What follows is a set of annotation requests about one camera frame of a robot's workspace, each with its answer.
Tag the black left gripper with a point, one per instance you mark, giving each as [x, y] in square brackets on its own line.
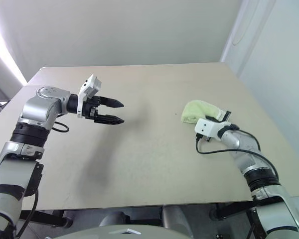
[91, 109]

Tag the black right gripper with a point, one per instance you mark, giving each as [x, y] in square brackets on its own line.
[211, 118]

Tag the light green towel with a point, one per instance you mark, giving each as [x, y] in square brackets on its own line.
[198, 110]

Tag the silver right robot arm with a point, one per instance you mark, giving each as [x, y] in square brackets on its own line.
[254, 154]

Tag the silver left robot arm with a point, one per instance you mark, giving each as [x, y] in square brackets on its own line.
[37, 109]

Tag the grey robot torso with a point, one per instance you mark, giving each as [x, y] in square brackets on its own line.
[119, 232]

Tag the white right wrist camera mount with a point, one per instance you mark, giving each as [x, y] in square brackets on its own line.
[209, 128]

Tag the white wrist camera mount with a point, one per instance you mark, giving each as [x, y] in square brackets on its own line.
[209, 128]
[91, 85]

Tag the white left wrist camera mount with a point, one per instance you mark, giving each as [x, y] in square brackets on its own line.
[91, 85]

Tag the black table frame bar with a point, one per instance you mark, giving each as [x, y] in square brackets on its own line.
[236, 210]
[44, 217]

